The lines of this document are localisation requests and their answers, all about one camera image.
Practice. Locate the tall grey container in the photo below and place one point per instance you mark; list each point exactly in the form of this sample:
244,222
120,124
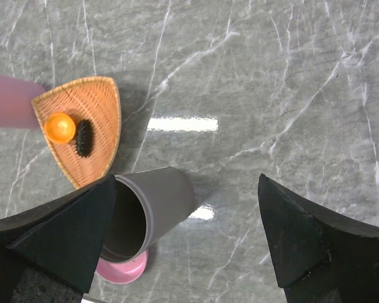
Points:
148,205

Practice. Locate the woven bamboo tray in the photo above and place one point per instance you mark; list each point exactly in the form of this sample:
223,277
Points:
97,99

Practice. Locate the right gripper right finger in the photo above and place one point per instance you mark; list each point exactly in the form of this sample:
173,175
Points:
318,254

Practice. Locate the tall pink cup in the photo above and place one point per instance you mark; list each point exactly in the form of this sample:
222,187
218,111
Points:
15,102

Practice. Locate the orange egg yolk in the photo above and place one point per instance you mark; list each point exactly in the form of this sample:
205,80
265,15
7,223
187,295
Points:
59,128

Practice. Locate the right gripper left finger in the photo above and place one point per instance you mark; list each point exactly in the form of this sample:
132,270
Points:
50,253

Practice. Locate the pink round lid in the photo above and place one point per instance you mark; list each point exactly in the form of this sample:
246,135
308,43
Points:
123,273

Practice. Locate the black sea cucumber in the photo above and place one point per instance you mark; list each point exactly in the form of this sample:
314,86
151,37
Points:
83,138

